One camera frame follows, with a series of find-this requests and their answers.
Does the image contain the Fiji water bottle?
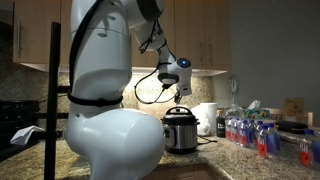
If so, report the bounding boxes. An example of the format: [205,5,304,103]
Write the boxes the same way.
[231,117,240,144]
[224,116,233,141]
[238,119,250,148]
[257,124,270,159]
[266,122,282,156]
[299,128,314,168]

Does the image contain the wooden wall cabinets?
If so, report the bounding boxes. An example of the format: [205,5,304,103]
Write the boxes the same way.
[12,0,232,78]

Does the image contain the wooden dining chair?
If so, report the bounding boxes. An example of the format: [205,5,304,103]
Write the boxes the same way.
[263,107,315,128]

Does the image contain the stainless steel pressure cooker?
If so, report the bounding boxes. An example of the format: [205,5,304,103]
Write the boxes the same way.
[163,119,200,155]

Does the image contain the beige cutting board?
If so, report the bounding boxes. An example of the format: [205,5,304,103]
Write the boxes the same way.
[137,94,178,123]

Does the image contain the white crumpled cloth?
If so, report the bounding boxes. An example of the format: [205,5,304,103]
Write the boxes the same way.
[9,125,45,147]

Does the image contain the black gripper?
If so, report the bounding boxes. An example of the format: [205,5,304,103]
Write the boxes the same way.
[173,89,183,105]

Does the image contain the black strap around arm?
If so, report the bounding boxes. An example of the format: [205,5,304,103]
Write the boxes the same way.
[67,91,124,108]

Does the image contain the white paper towel roll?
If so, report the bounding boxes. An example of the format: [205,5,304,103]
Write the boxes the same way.
[190,102,218,137]

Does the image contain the black camera stand pole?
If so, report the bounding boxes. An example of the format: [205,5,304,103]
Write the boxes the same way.
[35,21,71,180]

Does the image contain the dark jar white label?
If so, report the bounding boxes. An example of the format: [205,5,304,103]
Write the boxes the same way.
[215,109,227,139]

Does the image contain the black round pan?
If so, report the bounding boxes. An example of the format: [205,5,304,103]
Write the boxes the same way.
[275,120,309,135]

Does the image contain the brown paper bag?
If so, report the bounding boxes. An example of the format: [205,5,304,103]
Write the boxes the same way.
[283,97,305,118]

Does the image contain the metal cabinet handle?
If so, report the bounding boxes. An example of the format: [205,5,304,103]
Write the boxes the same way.
[208,39,213,66]
[16,19,24,58]

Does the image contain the black pressure cooker lid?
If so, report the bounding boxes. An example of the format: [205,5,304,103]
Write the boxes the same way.
[161,106,200,127]

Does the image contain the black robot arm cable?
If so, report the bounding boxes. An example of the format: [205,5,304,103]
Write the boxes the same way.
[68,0,183,105]

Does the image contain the white wall phone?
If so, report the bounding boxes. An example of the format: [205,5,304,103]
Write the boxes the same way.
[228,74,240,95]

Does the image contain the colourful tissue box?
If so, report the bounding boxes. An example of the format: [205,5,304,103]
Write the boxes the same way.
[242,99,272,120]

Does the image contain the black cooker power cord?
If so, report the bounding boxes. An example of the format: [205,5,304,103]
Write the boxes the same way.
[196,134,219,147]

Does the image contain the clear plastic bag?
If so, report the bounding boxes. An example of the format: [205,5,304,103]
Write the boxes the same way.
[223,103,246,120]

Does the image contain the black stove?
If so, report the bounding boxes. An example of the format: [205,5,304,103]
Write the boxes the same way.
[0,99,41,163]

